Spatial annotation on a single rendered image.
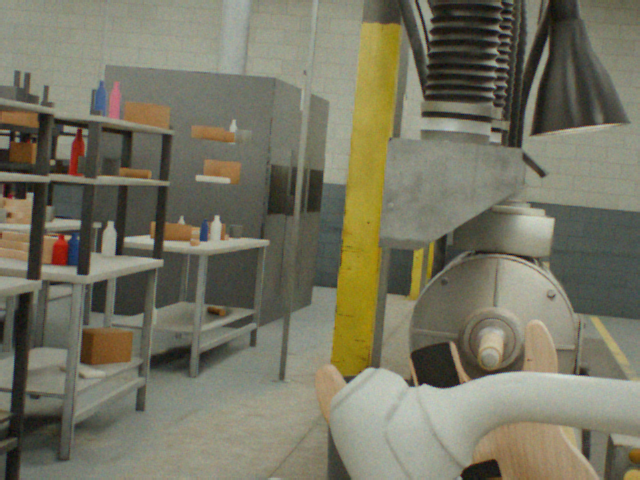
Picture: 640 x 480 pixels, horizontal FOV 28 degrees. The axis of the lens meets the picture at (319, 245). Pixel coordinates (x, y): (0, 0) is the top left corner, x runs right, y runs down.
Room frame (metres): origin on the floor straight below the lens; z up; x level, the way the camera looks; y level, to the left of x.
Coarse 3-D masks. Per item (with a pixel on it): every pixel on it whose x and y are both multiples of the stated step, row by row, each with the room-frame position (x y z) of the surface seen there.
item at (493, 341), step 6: (486, 336) 1.83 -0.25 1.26; (492, 336) 1.82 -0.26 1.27; (498, 336) 1.85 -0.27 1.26; (486, 342) 1.75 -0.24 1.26; (492, 342) 1.75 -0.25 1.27; (498, 342) 1.78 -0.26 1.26; (480, 348) 1.74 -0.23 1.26; (486, 348) 1.70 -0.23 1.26; (492, 348) 1.70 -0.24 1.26; (498, 348) 1.71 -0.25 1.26; (480, 354) 1.70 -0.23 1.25; (498, 354) 1.70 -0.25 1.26; (480, 360) 1.70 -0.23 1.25
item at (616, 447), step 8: (608, 440) 1.95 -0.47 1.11; (616, 440) 1.90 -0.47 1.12; (624, 440) 1.90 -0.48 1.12; (632, 440) 1.91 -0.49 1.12; (608, 448) 1.94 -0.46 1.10; (616, 448) 1.87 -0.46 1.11; (624, 448) 1.87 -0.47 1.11; (608, 456) 1.92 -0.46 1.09; (616, 456) 1.87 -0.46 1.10; (624, 456) 1.87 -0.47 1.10; (608, 464) 1.91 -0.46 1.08; (616, 464) 1.87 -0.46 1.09; (624, 464) 1.87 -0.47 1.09; (608, 472) 1.90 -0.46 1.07; (616, 472) 1.87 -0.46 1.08; (624, 472) 1.86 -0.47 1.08
